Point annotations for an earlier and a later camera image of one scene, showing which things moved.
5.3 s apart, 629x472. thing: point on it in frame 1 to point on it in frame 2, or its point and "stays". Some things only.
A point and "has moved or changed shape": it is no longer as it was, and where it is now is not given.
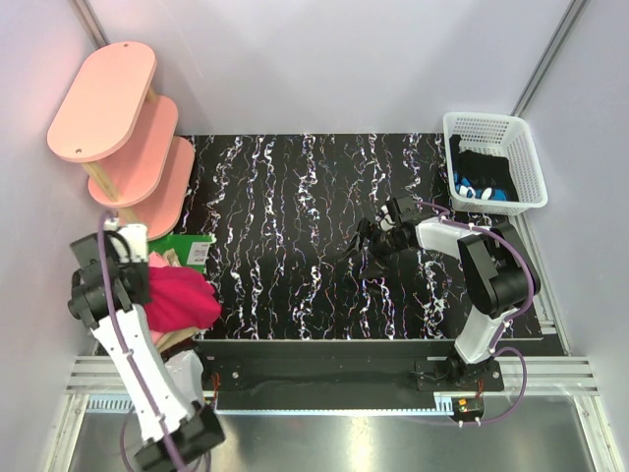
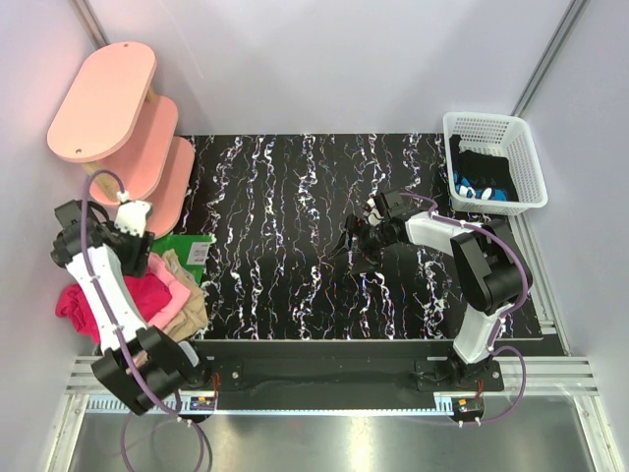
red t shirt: x=180 y=299 has moved or changed shape
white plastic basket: x=502 y=136 stays
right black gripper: x=368 y=230 to x=353 y=225
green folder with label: x=191 y=251 stays
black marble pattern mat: x=284 y=209 stays
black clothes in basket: x=483 y=170 stays
